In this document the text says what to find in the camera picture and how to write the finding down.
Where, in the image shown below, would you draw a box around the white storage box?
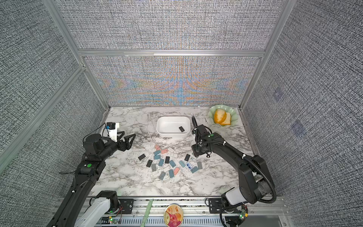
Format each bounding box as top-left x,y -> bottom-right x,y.
157,116 -> 191,139

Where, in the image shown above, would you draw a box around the teal eraser right centre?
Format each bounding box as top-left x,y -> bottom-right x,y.
179,160 -> 186,168

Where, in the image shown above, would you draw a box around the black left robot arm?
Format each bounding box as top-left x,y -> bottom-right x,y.
47,131 -> 136,227

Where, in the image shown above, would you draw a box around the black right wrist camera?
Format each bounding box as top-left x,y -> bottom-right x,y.
192,125 -> 210,141

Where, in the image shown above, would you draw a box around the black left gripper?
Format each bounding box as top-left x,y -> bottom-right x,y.
99,131 -> 136,161

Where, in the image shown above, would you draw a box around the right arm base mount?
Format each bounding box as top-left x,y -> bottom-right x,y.
208,197 -> 247,215

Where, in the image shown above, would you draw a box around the teal eraser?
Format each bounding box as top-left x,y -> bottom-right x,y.
169,160 -> 176,168
154,150 -> 161,160
179,160 -> 186,168
168,169 -> 174,178
191,166 -> 199,174
158,159 -> 164,166

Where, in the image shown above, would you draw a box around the teal eraser bottom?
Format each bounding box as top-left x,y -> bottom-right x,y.
168,169 -> 174,178

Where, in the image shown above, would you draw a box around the round colourful tin lid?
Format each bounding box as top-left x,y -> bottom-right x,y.
164,204 -> 184,227

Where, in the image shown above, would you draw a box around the teal eraser centre left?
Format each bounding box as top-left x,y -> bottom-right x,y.
158,159 -> 164,166

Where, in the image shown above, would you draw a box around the bread pieces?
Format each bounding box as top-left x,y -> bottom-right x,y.
214,109 -> 232,126

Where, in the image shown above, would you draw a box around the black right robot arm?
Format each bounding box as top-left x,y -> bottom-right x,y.
192,133 -> 277,209

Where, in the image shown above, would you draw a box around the teal eraser upper left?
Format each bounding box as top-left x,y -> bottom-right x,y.
154,150 -> 161,160

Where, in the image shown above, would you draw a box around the green strip on rail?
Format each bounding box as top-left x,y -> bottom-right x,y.
140,199 -> 154,227

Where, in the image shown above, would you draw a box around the teal eraser far right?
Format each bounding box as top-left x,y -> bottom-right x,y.
191,166 -> 199,174

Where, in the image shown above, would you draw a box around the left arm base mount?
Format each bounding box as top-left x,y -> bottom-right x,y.
118,198 -> 135,215

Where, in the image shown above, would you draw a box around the green scalloped plate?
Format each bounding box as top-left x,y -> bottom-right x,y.
208,105 -> 239,126

